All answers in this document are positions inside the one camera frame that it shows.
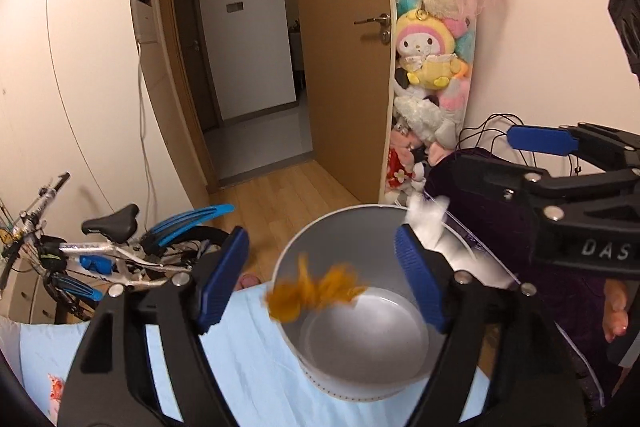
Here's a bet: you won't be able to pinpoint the person's right hand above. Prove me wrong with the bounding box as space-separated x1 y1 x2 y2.
602 279 632 343

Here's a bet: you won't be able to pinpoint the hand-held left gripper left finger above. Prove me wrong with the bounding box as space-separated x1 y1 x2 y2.
57 227 251 427

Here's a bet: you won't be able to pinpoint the white fluffy cloth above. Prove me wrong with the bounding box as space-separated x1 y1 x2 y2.
425 192 521 293

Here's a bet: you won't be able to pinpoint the light blue bed sheet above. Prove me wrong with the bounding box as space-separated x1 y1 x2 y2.
0 282 493 427

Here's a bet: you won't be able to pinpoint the white round bin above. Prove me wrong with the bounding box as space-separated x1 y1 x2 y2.
272 204 473 403

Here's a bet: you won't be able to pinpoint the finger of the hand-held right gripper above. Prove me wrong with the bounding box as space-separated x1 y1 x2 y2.
506 122 640 172
447 153 640 238

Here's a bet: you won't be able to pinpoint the dark purple cloth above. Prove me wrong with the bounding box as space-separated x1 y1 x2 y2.
425 147 616 408

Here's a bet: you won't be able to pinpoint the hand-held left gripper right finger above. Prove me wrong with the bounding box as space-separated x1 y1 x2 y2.
394 223 587 427

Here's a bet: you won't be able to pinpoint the metal door handle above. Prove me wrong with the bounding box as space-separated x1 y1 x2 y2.
354 13 392 45

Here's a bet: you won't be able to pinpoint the wooden door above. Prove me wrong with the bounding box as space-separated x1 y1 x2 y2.
289 0 396 205

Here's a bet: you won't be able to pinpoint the wooden door frame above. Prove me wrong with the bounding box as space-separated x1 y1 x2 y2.
152 0 223 198

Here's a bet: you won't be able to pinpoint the hanging organizer of plush toys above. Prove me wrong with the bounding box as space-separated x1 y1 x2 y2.
382 0 481 208

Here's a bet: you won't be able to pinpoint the white tissue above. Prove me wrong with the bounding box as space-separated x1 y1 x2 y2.
406 194 451 253

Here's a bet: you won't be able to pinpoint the white mountain bicycle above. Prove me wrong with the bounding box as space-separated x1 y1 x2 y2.
0 172 236 323

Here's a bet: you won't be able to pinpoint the black bicycle frame bag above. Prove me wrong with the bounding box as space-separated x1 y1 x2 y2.
40 238 69 271

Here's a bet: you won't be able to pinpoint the orange fluffy scrap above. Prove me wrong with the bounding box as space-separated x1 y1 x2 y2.
265 257 368 323

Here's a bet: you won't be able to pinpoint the blue bicycle bottle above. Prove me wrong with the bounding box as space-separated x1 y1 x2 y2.
79 255 114 274

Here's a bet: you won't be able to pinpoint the beige bedside cabinet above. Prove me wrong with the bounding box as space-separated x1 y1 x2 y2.
0 257 66 325

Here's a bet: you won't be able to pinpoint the black cables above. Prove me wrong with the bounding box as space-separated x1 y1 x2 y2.
457 111 586 178

